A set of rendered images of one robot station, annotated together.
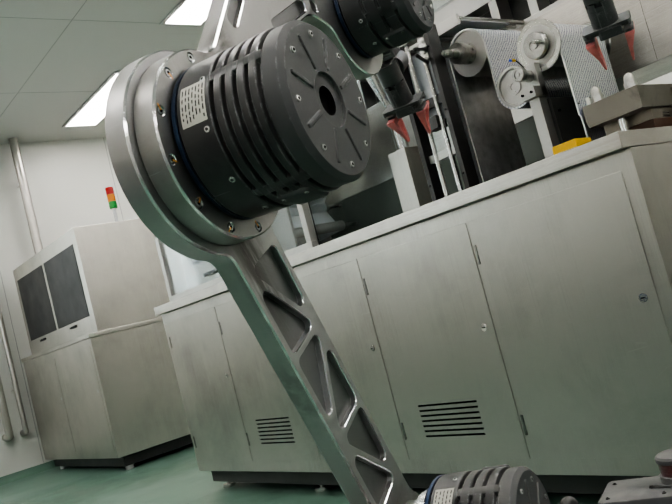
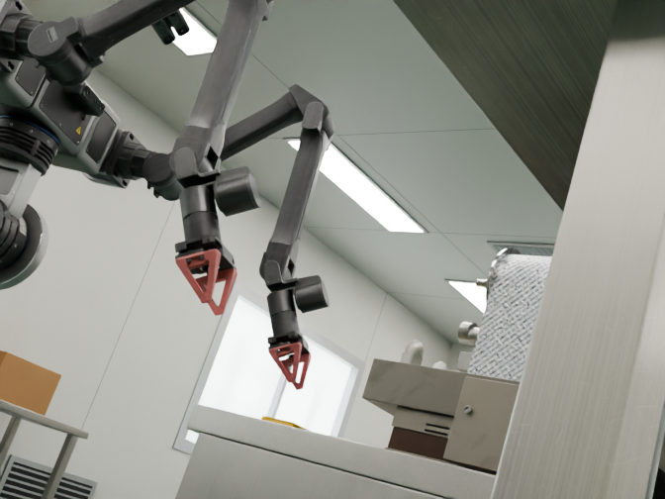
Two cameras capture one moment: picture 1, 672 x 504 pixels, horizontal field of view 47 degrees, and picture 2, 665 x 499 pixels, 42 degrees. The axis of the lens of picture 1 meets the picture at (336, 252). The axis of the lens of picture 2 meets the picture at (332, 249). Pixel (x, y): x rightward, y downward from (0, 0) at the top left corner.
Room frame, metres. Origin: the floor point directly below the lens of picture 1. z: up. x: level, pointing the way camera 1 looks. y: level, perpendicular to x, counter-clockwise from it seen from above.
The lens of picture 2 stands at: (1.63, -2.05, 0.77)
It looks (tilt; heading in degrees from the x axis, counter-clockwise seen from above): 18 degrees up; 81
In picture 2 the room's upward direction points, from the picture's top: 19 degrees clockwise
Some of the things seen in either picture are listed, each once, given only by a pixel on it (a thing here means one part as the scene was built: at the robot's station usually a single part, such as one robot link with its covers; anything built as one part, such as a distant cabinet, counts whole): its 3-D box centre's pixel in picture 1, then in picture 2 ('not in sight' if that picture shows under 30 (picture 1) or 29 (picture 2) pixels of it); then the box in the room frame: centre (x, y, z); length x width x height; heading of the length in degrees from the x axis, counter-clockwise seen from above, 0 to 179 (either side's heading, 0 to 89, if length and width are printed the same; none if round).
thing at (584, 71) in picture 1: (593, 82); (540, 364); (2.18, -0.84, 1.11); 0.23 x 0.01 x 0.18; 129
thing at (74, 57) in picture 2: not in sight; (56, 54); (1.27, -0.48, 1.43); 0.10 x 0.05 x 0.09; 152
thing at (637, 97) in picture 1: (650, 104); (517, 418); (2.12, -0.95, 1.00); 0.40 x 0.16 x 0.06; 129
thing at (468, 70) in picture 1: (494, 54); not in sight; (2.43, -0.65, 1.33); 0.25 x 0.14 x 0.14; 129
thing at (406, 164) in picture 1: (403, 146); not in sight; (2.78, -0.33, 1.18); 0.14 x 0.14 x 0.57
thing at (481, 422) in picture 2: not in sight; (491, 425); (2.05, -1.02, 0.96); 0.10 x 0.03 x 0.11; 129
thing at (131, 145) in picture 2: not in sight; (137, 161); (1.44, -0.01, 1.45); 0.09 x 0.08 x 0.12; 62
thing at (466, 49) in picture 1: (462, 53); not in sight; (2.33, -0.53, 1.33); 0.06 x 0.06 x 0.06; 39
